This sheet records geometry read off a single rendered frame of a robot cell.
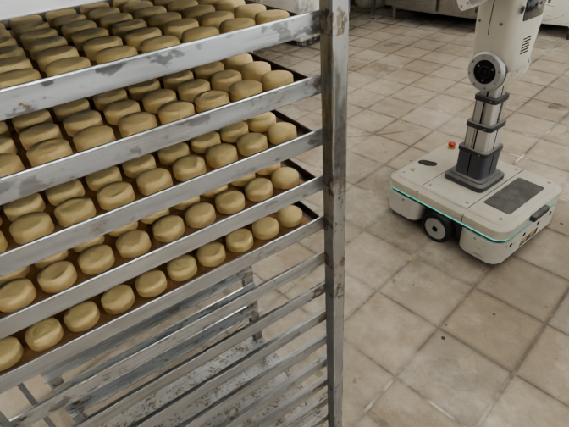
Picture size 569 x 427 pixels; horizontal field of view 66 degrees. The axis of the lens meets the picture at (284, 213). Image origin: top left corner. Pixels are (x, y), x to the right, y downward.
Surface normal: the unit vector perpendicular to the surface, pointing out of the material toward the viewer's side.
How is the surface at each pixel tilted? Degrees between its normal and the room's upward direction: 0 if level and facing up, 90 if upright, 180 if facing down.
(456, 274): 0
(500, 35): 101
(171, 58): 90
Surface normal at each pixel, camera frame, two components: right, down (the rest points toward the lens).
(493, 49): -0.76, 0.56
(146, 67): 0.56, 0.47
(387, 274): -0.07, -0.79
